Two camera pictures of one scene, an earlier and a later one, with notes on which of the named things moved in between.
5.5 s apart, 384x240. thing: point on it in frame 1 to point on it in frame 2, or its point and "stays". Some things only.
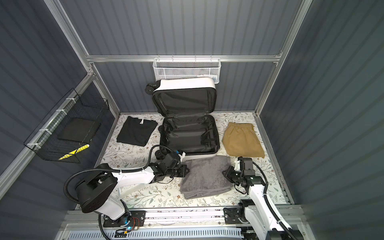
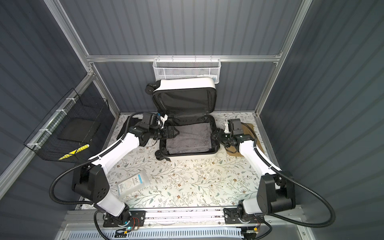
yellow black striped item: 75,151 stays
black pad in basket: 79,130 stays
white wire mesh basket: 186,68 stays
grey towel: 205,177 to 192,137
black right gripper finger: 231,174 to 217,135
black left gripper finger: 184,170 to 171,132
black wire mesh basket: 71,125 stays
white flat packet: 124,191 stays
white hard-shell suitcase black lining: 187,107 stays
